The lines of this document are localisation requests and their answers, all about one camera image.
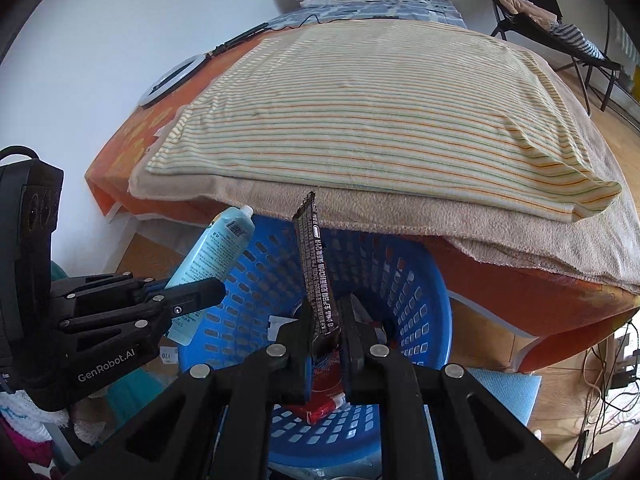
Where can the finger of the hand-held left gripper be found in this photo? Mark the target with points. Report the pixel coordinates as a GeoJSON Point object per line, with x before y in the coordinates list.
{"type": "Point", "coordinates": [195, 297]}
{"type": "Point", "coordinates": [100, 285]}

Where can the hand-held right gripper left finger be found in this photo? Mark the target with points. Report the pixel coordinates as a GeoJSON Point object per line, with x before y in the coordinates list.
{"type": "Point", "coordinates": [300, 365]}

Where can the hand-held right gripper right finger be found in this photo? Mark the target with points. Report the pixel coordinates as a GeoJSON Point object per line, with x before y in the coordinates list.
{"type": "Point", "coordinates": [352, 365]}

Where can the red cardboard box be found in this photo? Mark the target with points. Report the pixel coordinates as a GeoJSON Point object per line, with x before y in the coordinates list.
{"type": "Point", "coordinates": [325, 402]}

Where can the light blue plastic bottle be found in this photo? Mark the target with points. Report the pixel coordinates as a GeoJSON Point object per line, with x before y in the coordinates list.
{"type": "Point", "coordinates": [220, 245]}

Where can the blue plastic basket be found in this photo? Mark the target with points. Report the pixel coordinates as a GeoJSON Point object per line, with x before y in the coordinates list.
{"type": "Point", "coordinates": [400, 285]}

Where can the dark snack wrapper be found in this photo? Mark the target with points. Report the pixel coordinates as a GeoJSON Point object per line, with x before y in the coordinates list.
{"type": "Point", "coordinates": [312, 270]}

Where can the teal cloth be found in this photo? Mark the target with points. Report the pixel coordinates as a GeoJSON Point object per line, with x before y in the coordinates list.
{"type": "Point", "coordinates": [130, 395]}

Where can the white knitted cloth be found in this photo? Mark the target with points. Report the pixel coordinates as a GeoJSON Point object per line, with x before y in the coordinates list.
{"type": "Point", "coordinates": [35, 410]}

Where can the maroon cloth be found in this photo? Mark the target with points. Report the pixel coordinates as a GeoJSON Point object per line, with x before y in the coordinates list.
{"type": "Point", "coordinates": [20, 450]}

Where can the orange bedsheet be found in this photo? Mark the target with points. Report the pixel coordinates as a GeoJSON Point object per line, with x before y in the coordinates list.
{"type": "Point", "coordinates": [130, 145]}

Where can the light blue foam mat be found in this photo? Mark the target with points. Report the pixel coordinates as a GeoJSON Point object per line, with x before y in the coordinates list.
{"type": "Point", "coordinates": [505, 395]}

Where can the beige blanket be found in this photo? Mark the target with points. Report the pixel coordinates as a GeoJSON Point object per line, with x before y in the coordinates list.
{"type": "Point", "coordinates": [400, 210]}

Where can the striped cream towel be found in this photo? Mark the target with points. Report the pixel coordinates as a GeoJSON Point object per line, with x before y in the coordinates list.
{"type": "Point", "coordinates": [375, 110]}

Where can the black light stand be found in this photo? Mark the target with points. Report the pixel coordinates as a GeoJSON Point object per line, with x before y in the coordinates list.
{"type": "Point", "coordinates": [245, 35]}

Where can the blue patterned sheet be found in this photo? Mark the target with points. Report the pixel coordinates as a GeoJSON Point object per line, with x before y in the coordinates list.
{"type": "Point", "coordinates": [400, 10]}

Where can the grey striped cloth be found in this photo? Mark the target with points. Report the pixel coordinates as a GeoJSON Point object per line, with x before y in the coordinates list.
{"type": "Point", "coordinates": [580, 42]}

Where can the pink clothes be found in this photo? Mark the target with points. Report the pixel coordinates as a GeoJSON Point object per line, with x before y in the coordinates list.
{"type": "Point", "coordinates": [525, 7]}

